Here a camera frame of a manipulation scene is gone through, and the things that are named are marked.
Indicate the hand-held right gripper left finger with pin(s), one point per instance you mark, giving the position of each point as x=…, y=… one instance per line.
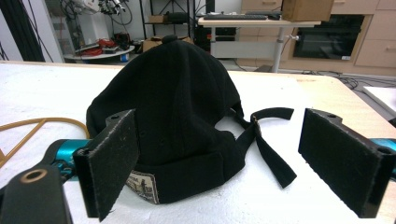
x=109, y=161

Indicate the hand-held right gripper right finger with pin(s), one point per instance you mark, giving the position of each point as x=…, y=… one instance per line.
x=339, y=161

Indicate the black cap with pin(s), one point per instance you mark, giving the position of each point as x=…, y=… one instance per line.
x=177, y=105

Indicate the white board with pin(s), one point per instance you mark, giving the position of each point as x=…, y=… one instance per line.
x=383, y=96

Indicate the round white table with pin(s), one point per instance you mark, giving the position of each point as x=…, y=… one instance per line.
x=102, y=56

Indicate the black built-in oven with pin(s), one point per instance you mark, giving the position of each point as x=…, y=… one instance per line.
x=328, y=37

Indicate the beige wooden cabinet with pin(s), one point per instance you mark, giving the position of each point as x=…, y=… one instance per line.
x=378, y=37

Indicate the brown cardboard box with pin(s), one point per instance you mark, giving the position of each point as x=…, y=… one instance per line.
x=306, y=10

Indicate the light wooden desk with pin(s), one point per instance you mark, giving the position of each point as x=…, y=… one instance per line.
x=258, y=23

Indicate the black metal shelf rack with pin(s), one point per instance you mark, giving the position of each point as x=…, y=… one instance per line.
x=190, y=18

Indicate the black keyboard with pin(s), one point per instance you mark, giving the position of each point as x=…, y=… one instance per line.
x=235, y=17

